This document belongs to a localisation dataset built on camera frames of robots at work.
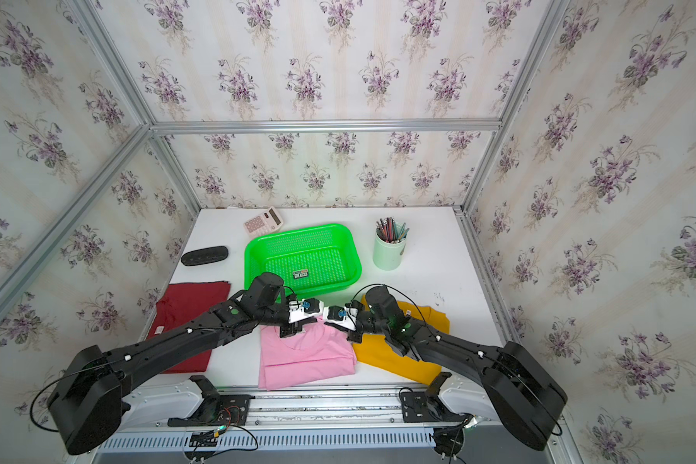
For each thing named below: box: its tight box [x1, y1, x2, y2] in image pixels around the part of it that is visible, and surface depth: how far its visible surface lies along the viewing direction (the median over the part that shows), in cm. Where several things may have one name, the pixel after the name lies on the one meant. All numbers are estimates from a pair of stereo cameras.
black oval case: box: [180, 245, 230, 266], surface depth 103 cm
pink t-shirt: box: [259, 317, 358, 391], surface depth 80 cm
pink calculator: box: [243, 205, 284, 238], surface depth 115 cm
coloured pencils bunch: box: [375, 216, 410, 243], surface depth 97 cm
